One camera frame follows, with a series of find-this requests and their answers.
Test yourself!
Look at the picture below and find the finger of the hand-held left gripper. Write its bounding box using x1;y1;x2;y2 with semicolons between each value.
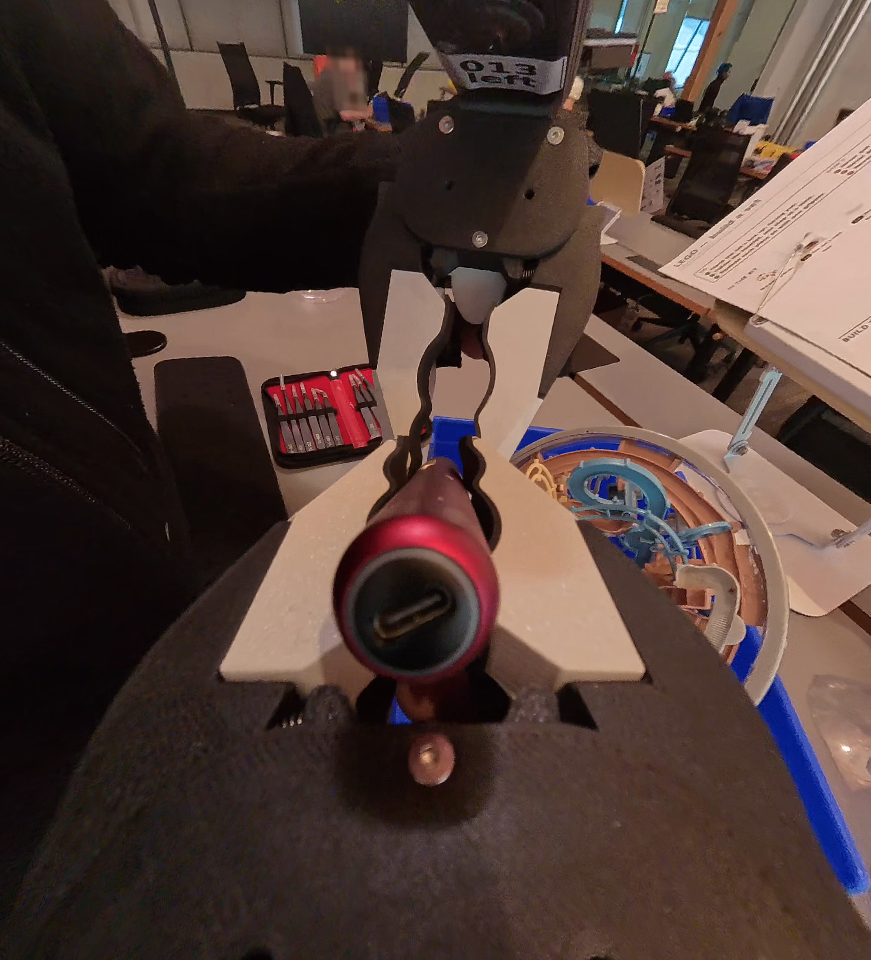
473;288;563;460
374;268;459;483

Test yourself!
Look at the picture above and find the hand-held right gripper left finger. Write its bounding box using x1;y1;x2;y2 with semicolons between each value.
218;436;425;696

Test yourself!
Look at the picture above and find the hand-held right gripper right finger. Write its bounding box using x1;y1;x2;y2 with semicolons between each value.
458;435;647;696

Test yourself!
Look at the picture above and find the red electric screwdriver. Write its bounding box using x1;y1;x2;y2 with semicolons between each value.
332;456;500;725

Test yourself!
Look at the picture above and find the clear ball maze puzzle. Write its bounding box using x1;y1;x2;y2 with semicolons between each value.
510;427;789;706

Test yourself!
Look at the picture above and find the blue plastic bin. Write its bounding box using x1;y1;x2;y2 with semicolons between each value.
386;416;871;894

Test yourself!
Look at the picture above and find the person's left forearm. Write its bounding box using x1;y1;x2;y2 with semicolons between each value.
83;97;407;294

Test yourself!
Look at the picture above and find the black square pad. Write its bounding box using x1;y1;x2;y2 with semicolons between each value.
561;330;621;378

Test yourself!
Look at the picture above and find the black wrist rest pad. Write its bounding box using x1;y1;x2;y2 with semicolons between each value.
154;356;290;579

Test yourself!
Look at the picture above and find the black office chair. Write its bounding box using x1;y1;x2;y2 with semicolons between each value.
664;123;753;226
218;41;287;129
281;63;326;138

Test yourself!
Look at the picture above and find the white document stand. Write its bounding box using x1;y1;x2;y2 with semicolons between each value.
679;367;871;618

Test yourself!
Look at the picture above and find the clear plastic dome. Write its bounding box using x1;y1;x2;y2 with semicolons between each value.
806;671;871;792

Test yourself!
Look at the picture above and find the instruction sheet board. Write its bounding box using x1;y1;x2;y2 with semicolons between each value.
660;71;871;462

